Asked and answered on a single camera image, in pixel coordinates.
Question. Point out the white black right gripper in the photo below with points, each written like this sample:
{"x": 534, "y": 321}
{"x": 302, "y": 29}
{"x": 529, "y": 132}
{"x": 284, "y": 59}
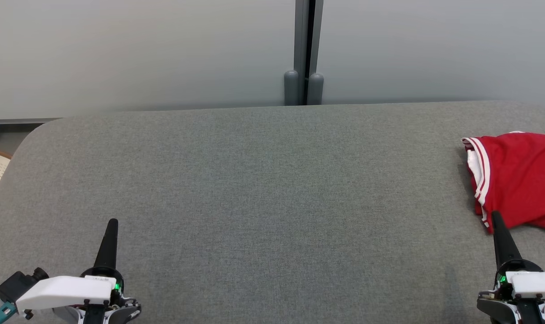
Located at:
{"x": 533, "y": 285}

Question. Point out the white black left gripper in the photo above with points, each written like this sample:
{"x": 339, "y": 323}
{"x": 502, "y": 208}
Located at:
{"x": 65, "y": 290}

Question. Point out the red Bulls 23 jersey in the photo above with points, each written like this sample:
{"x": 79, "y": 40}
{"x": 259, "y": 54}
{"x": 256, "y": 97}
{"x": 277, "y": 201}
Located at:
{"x": 524, "y": 180}

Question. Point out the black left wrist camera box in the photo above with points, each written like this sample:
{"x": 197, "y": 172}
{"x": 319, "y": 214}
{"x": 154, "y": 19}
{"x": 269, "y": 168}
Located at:
{"x": 15, "y": 283}

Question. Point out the grey cylindrical post foot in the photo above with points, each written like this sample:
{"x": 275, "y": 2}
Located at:
{"x": 315, "y": 89}
{"x": 291, "y": 87}

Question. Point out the grey vertical partition frame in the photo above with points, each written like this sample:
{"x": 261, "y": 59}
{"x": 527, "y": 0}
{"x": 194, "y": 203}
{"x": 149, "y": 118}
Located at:
{"x": 308, "y": 36}

